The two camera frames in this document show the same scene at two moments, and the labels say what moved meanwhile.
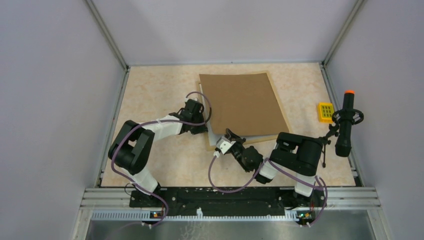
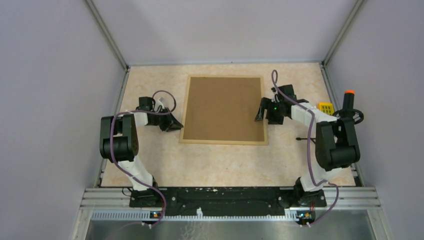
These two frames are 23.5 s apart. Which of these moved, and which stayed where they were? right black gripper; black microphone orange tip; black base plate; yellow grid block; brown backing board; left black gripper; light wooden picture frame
Moved: right black gripper; light wooden picture frame; left black gripper; brown backing board
Stayed: black base plate; yellow grid block; black microphone orange tip
